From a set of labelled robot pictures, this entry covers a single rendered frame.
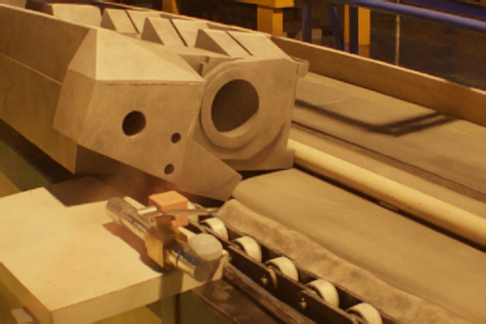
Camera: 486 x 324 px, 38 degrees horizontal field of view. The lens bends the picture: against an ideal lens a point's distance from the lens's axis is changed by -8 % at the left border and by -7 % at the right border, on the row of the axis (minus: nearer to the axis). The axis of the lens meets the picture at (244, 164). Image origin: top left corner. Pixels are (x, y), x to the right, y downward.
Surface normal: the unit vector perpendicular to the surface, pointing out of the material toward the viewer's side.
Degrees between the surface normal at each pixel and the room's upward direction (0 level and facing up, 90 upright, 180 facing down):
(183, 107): 90
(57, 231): 0
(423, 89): 90
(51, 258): 0
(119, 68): 38
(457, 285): 0
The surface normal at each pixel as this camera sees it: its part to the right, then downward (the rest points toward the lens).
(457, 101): -0.81, 0.16
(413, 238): 0.01, -0.94
